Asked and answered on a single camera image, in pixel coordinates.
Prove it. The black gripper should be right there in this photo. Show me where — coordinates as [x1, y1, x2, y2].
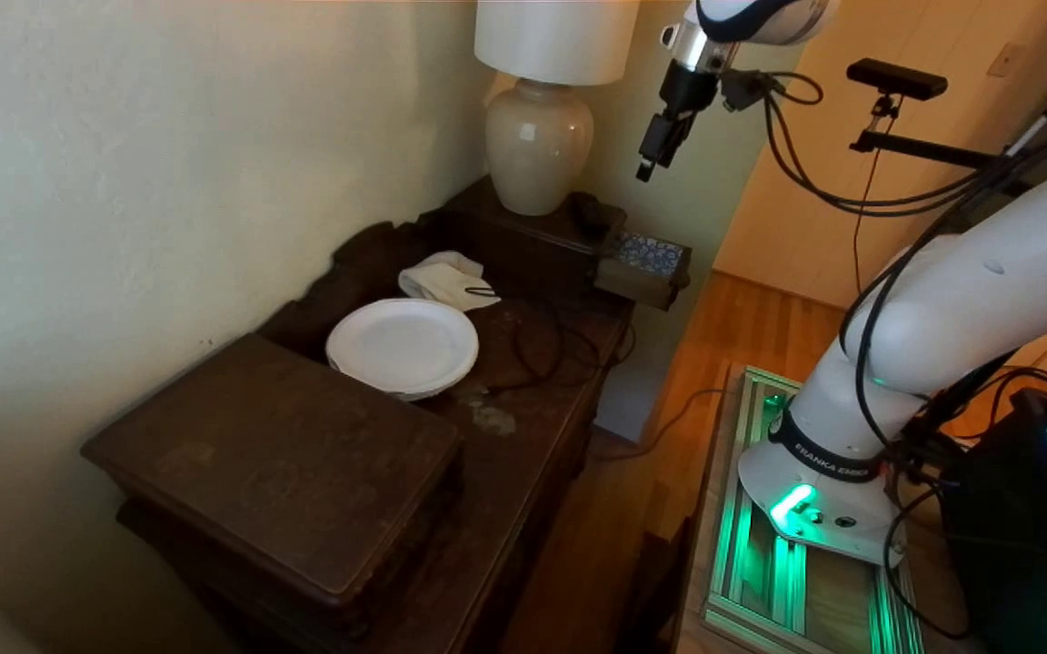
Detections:
[635, 63, 717, 183]

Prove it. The black cable on desk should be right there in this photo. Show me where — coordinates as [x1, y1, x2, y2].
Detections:
[472, 295, 624, 402]

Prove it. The black camera on stand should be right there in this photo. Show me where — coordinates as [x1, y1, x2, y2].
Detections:
[844, 53, 998, 172]

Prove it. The white crumpled cloth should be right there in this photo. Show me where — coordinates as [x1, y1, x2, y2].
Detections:
[396, 249, 500, 313]

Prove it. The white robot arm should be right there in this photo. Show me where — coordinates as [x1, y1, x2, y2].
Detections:
[737, 138, 1047, 564]

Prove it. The dark wooden desk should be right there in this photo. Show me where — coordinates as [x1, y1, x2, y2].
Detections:
[81, 173, 641, 654]

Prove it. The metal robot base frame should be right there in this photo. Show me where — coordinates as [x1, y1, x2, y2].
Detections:
[675, 365, 927, 654]

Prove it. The black computer with blue light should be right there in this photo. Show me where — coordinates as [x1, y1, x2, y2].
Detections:
[946, 392, 1047, 654]

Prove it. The white round plate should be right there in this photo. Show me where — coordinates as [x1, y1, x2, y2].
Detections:
[322, 298, 480, 399]

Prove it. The dark wooden box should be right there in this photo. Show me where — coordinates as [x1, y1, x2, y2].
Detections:
[82, 341, 465, 654]

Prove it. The beige ceramic table lamp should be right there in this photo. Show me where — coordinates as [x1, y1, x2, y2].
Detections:
[472, 0, 641, 214]

